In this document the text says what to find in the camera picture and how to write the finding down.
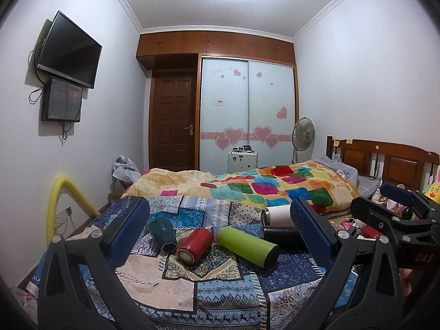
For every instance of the yellow cartoon plush toy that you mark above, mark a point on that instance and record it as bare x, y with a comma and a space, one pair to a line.
432, 191

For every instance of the frosted sliding wardrobe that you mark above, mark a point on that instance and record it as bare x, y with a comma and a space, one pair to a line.
245, 102

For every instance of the standing electric fan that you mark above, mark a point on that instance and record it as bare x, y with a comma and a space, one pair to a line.
302, 136

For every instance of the brown wooden door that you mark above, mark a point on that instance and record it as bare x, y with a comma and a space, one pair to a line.
172, 115

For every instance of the white steel cup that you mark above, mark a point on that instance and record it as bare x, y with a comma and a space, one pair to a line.
277, 216

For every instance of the wooden overhead cabinet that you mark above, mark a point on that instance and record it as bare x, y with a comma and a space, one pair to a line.
181, 49

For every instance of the wooden bed headboard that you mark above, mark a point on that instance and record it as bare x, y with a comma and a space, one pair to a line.
394, 163

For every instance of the right hand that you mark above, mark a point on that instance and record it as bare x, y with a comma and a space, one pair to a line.
406, 278

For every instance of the black cylindrical cup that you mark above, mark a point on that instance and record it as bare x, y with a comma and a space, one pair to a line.
287, 238

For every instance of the red cylindrical cup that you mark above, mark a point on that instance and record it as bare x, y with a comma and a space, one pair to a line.
195, 245

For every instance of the small black wall monitor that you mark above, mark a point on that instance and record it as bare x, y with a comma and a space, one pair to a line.
62, 102

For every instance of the wall power socket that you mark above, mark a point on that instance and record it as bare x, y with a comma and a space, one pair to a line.
63, 217

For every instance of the green cylindrical cup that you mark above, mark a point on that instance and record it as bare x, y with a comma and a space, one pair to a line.
253, 249

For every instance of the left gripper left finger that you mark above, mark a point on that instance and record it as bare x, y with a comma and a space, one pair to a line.
64, 301

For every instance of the dark green faceted cup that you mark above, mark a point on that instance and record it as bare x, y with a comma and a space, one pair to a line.
163, 234

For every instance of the grey pillow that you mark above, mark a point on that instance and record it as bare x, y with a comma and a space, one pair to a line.
366, 185

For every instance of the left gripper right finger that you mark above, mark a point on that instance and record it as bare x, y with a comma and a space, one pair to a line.
361, 287

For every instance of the grey clothes pile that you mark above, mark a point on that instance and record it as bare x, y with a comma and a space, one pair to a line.
124, 173

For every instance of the blue patterned bedsheet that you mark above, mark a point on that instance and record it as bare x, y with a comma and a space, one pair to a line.
222, 291

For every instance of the wall mounted black television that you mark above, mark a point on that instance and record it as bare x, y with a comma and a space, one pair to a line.
69, 52

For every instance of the colourful patchwork blanket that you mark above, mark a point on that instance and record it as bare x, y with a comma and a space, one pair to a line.
275, 185

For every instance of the small white cabinet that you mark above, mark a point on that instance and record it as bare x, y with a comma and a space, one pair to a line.
242, 158

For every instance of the yellow foam tube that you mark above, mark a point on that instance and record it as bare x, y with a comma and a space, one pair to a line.
64, 188

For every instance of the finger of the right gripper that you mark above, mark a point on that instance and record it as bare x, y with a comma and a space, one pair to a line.
385, 222
407, 198

